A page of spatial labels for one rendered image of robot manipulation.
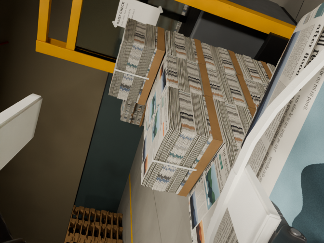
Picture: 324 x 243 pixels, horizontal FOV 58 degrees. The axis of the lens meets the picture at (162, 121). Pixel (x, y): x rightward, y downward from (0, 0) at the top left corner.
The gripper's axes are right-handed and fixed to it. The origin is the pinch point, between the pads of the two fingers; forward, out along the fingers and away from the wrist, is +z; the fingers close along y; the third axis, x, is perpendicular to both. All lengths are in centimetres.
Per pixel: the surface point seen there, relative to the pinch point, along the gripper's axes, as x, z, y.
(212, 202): -44, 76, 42
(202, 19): 25, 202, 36
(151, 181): -54, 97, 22
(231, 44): 16, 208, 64
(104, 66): -30, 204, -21
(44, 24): -15, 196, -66
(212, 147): -27, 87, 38
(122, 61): -14, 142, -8
